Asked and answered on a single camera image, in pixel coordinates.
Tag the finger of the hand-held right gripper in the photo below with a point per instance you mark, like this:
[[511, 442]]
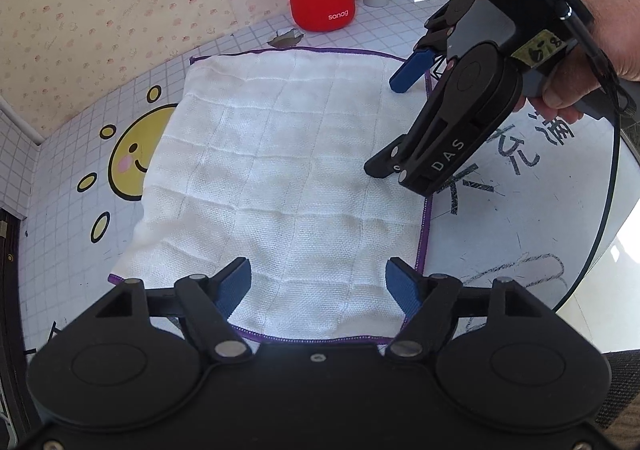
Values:
[[410, 73], [385, 163]]

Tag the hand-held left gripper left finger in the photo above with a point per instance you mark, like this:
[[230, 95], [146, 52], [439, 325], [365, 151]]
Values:
[[234, 287]]

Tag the person's right hand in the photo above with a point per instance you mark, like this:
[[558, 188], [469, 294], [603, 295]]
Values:
[[620, 30]]

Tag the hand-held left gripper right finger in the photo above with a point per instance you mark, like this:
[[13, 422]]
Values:
[[402, 287]]

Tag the white towel with purple edge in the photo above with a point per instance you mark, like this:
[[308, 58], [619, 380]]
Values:
[[280, 170]]

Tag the dark mesh seat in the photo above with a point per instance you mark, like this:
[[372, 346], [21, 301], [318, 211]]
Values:
[[625, 380]]

